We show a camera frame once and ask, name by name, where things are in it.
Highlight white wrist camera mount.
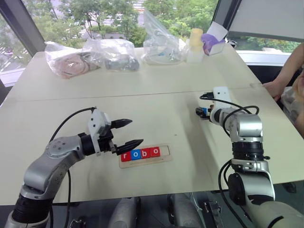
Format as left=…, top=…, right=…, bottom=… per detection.
left=86, top=107, right=113, bottom=157
left=212, top=86, right=231, bottom=112

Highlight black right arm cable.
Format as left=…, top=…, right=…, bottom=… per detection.
left=199, top=93, right=260, bottom=223

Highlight translucent white container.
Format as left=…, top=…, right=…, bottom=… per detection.
left=185, top=39, right=205, bottom=64

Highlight blue letter tile o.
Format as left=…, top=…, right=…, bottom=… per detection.
left=130, top=150, right=143, bottom=161

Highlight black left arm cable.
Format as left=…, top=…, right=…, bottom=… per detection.
left=48, top=106, right=96, bottom=228

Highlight plastic bag with pink items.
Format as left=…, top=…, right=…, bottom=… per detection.
left=44, top=40, right=102, bottom=79

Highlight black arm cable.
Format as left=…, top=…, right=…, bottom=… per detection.
left=48, top=106, right=96, bottom=228
left=199, top=93, right=260, bottom=223

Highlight grey roller blind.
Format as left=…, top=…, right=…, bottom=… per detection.
left=228, top=0, right=304, bottom=44

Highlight clear plastic bag with cables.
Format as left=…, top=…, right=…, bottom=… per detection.
left=141, top=9, right=188, bottom=66

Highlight person's right hand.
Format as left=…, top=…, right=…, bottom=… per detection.
left=262, top=79, right=285, bottom=102

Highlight person's light patterned garment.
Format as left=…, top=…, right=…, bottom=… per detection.
left=281, top=86, right=304, bottom=139

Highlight wooden letter tray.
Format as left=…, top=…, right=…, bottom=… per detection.
left=118, top=142, right=172, bottom=170

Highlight dark window frame pillar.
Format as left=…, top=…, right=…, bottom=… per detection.
left=212, top=0, right=241, bottom=41
left=0, top=0, right=46, bottom=56

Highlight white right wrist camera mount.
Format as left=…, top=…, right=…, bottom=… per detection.
left=212, top=86, right=231, bottom=112

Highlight person's left hand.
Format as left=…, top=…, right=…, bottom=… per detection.
left=292, top=70, right=304, bottom=96

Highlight purple tissue box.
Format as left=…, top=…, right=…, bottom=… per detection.
left=201, top=20, right=228, bottom=57

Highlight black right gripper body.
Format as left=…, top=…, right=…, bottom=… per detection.
left=205, top=104, right=216, bottom=119

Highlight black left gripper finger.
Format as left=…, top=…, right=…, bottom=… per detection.
left=114, top=139, right=144, bottom=156
left=111, top=118, right=133, bottom=129

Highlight grey rounded shape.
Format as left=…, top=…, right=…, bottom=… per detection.
left=111, top=197, right=141, bottom=228
left=167, top=194, right=203, bottom=228

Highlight plastic bag with grey items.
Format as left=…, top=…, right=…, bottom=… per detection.
left=83, top=38, right=141, bottom=72

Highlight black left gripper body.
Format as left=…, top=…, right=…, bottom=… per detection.
left=96, top=123, right=120, bottom=154

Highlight yellow stacked cups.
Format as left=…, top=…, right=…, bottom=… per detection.
left=189, top=28, right=204, bottom=54

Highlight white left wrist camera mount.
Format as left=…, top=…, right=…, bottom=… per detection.
left=86, top=107, right=113, bottom=157

